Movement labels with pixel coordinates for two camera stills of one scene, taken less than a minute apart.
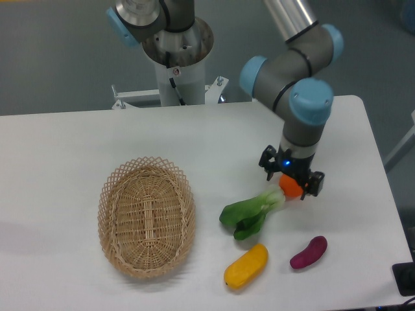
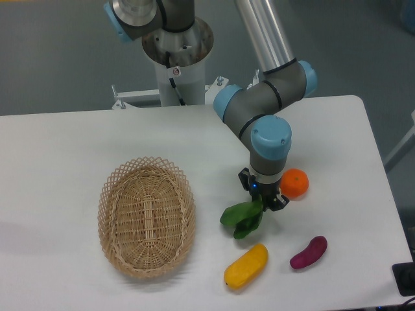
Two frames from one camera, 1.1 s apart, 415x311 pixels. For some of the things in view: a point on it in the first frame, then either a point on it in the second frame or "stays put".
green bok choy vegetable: [246, 216] stays put
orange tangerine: [290, 186] stays put
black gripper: [297, 167] -> [267, 192]
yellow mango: [247, 267] stays put
